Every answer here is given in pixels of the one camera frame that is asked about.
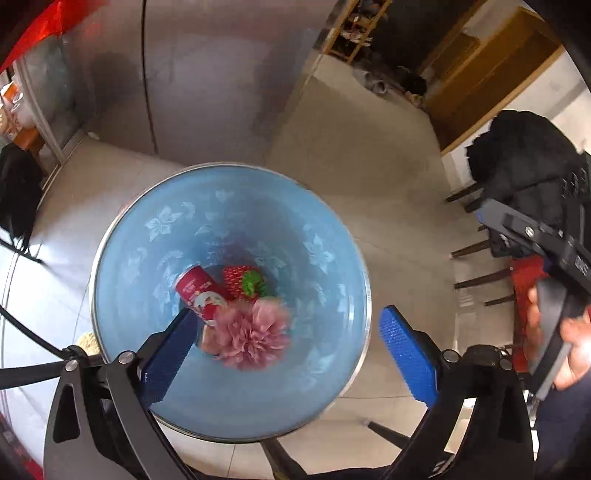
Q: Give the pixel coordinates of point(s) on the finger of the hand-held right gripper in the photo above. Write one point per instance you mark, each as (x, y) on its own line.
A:
(521, 228)

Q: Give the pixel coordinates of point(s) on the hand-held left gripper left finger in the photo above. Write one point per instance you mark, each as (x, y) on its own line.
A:
(168, 364)

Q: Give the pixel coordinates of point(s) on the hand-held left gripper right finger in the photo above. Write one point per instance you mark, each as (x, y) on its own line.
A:
(408, 355)

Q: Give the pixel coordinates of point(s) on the red drink can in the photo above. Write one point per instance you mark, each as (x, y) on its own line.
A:
(198, 290)

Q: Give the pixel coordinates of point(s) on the pink fabric flower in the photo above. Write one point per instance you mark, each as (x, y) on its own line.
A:
(251, 334)

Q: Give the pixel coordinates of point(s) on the red strawberry toy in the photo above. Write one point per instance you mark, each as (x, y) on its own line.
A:
(235, 281)

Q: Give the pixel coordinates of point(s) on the blue bin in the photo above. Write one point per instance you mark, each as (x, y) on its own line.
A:
(300, 207)

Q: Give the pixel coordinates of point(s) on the person's right forearm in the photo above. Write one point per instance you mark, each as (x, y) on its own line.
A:
(563, 434)

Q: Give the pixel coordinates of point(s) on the person's right hand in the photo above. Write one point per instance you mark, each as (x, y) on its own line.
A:
(579, 346)

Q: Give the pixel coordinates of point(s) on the black coat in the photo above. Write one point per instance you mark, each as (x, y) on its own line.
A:
(521, 161)

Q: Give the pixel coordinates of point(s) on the wooden chair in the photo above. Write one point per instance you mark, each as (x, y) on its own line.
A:
(475, 281)

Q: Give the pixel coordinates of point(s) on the wooden door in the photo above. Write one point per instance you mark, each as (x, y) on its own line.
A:
(489, 78)

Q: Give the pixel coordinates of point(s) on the black bag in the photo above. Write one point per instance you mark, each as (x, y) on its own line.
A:
(18, 189)

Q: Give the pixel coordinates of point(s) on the wooden shoe rack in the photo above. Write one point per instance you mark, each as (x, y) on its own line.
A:
(355, 27)

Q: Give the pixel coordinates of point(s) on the red apron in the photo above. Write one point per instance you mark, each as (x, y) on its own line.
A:
(32, 27)

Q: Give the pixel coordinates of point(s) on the black metal table frame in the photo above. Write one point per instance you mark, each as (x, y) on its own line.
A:
(281, 461)

